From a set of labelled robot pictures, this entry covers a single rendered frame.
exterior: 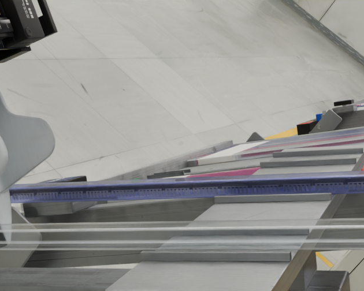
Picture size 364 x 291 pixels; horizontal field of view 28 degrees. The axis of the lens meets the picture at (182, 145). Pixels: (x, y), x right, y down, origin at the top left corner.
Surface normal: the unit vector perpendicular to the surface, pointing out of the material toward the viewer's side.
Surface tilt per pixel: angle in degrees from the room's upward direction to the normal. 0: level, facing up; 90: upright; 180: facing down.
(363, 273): 90
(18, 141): 87
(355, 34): 89
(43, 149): 87
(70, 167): 0
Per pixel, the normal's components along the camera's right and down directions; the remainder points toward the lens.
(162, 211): -0.41, 0.11
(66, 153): 0.56, -0.75
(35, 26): 0.87, -0.30
